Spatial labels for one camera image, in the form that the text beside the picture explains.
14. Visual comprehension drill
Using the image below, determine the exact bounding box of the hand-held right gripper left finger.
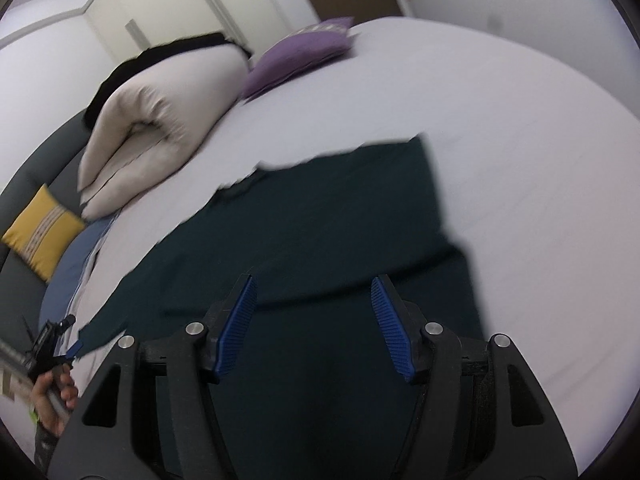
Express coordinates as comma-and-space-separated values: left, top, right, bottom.
47, 274, 259, 480

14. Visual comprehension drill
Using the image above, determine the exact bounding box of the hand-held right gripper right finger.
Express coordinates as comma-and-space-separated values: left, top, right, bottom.
370, 275, 582, 480

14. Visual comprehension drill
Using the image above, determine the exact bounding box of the dark green knitted sweater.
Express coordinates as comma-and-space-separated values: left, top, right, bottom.
77, 132, 487, 480

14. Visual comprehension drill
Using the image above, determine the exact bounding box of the person's left forearm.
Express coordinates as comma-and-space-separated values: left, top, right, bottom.
31, 412, 62, 467

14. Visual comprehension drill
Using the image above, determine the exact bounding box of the person's left hand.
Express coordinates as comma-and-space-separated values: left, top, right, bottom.
30, 364, 80, 437

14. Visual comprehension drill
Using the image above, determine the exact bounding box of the blue pillow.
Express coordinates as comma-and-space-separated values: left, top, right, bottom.
39, 214, 120, 332

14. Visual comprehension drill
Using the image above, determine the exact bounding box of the yellow cushion with patterned stripe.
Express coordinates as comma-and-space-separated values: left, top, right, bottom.
1, 183, 87, 283

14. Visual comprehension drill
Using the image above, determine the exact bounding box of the grey upholstered headboard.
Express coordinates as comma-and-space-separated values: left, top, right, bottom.
0, 109, 107, 311

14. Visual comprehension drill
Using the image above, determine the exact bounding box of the white bed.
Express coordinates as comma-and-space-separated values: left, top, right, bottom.
45, 16, 640, 480

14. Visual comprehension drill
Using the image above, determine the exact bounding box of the beige folded duvet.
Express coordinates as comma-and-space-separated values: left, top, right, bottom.
77, 42, 252, 222

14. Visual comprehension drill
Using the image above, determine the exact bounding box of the black cloth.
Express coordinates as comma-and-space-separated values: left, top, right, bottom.
82, 32, 254, 130

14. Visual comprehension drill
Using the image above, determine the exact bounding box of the purple pillow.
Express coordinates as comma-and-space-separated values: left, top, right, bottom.
240, 16, 357, 102

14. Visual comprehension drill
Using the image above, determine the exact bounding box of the white wardrobe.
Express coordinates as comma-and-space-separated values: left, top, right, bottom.
81, 0, 322, 57

